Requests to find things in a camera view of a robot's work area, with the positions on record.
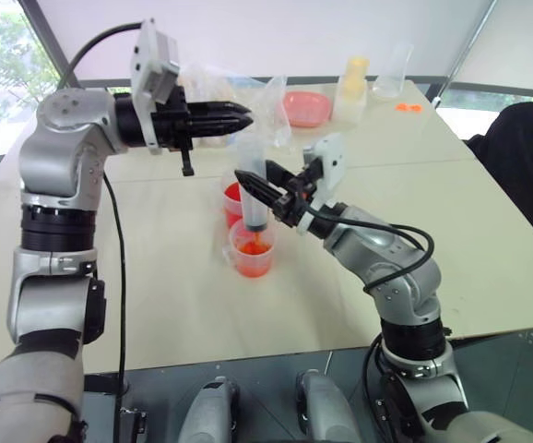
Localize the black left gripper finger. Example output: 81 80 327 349
186 116 255 138
186 100 252 121

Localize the clear bottle with yellow cap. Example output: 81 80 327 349
332 55 370 125

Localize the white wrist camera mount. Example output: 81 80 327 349
130 18 184 156
293 132 347 237

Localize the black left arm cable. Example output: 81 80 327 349
57 21 147 443

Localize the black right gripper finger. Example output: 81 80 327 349
264 159 302 186
233 169 291 210

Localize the pink plastic bowl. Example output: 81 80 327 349
280 90 334 129

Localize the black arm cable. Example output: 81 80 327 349
311 202 436 293
57 21 147 443

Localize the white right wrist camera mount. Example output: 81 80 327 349
293 132 347 237

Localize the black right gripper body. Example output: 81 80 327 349
270 158 325 228

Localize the crumpled clear plastic bag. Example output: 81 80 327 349
177 63 252 150

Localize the plastic cup with red liquid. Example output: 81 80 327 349
227 218 278 279

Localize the grey window frame bar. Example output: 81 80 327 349
17 0 83 89
445 0 499 84

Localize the grey rounded robot part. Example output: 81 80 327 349
295 367 363 443
177 375 241 443

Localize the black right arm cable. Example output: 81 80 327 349
311 202 436 293

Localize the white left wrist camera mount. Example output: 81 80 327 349
130 18 184 156

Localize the clear plastic syringe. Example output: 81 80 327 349
238 137 271 234

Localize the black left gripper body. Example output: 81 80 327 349
152 85 196 179

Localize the red-tinted plastic cup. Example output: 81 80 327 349
221 181 249 231

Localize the clear plastic measuring beaker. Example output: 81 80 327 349
371 42 416 102

